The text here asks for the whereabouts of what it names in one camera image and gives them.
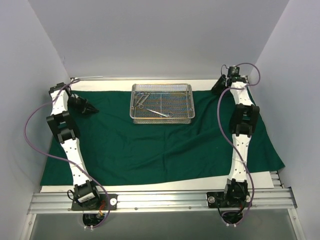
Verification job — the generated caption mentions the aluminium front rail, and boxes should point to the aluminium front rail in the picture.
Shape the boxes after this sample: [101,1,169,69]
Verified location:
[27,188,297,214]

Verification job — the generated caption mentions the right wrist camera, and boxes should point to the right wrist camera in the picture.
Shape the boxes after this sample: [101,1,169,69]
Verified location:
[227,65,240,78]

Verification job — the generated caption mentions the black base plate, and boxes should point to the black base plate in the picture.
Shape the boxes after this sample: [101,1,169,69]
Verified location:
[206,191,251,208]
[71,193,118,211]

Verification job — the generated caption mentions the steel surgical scissors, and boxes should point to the steel surgical scissors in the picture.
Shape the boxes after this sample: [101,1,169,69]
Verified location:
[135,92,151,109]

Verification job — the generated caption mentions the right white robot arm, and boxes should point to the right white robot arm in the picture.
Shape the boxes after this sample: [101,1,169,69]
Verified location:
[211,74,260,207]

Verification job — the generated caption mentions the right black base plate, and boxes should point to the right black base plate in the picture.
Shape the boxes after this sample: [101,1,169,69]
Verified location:
[206,191,251,208]

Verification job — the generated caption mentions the steel forceps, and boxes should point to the steel forceps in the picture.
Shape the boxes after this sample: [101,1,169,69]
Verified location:
[146,108,173,118]

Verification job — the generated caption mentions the wire mesh instrument tray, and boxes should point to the wire mesh instrument tray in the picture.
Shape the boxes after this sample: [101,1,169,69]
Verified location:
[129,83,195,125]

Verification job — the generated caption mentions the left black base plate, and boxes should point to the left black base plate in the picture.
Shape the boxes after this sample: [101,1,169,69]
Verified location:
[71,193,118,211]

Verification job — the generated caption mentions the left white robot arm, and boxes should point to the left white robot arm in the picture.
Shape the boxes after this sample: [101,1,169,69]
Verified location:
[46,82,101,210]

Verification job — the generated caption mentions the steel clamp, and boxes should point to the steel clamp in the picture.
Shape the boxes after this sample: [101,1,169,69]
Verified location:
[132,92,145,109]

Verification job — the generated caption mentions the green surgical drape cloth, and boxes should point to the green surgical drape cloth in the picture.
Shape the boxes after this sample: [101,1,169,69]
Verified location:
[39,89,286,186]

